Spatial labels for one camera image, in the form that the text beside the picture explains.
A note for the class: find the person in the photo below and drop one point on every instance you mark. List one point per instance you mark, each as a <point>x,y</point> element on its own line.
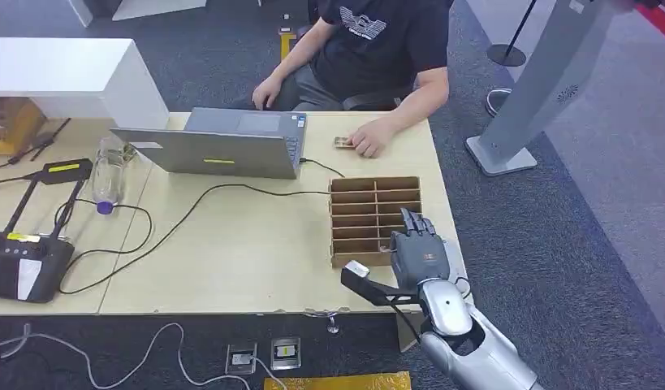
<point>375,48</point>

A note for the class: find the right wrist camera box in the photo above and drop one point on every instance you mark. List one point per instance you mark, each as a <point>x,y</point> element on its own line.
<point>364,277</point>

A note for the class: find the grey laptop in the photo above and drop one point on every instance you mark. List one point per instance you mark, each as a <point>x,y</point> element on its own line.
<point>214,153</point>

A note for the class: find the person's left hand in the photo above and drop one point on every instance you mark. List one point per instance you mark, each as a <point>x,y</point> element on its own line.
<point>372,139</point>

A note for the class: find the white plug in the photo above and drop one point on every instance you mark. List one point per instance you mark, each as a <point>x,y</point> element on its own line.
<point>240,359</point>

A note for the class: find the clear bottle purple cap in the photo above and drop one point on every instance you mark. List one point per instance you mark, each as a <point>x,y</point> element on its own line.
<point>109,177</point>

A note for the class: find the black document scanner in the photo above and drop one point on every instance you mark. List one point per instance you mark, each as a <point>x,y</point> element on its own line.
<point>20,269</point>

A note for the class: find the black stanchion post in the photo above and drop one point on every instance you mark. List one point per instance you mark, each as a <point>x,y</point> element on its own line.
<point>505,55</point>

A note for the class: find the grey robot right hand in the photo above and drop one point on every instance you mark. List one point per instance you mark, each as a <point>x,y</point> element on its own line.
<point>418,255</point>

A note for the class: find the white furniture panel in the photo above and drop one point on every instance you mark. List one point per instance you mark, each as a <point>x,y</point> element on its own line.
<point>149,8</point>

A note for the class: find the grey kiosk stand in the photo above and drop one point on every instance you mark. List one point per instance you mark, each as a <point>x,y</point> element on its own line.
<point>547,81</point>

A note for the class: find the wooden card box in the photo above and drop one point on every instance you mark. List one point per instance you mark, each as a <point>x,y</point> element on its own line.
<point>364,220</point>

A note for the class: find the person's right hand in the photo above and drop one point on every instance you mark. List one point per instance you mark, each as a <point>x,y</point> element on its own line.
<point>266,92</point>

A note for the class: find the floor socket box with plug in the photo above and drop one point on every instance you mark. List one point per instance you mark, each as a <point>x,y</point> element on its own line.
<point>240,359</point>

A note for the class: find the white cabinet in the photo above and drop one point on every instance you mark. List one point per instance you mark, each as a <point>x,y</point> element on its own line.
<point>63,70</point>

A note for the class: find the cardboard box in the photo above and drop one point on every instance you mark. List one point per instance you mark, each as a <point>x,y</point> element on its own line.
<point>12,124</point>

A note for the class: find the black chair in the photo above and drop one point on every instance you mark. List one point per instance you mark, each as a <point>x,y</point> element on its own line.
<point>375,99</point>

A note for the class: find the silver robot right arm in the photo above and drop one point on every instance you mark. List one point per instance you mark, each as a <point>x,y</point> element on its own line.
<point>472,350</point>

